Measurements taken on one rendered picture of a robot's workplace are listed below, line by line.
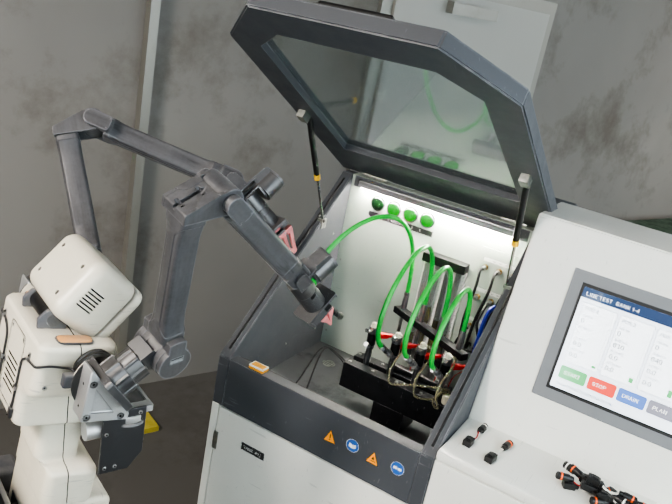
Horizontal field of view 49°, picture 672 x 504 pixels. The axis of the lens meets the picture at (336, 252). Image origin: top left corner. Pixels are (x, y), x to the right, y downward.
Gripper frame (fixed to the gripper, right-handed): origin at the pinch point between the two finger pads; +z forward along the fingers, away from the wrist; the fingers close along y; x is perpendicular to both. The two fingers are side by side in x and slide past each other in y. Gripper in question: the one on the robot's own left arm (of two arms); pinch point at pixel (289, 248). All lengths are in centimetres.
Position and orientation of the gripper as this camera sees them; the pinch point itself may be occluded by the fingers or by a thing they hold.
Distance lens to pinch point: 203.3
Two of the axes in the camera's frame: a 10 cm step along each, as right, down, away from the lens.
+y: -4.5, -1.5, 8.8
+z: 5.6, 7.2, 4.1
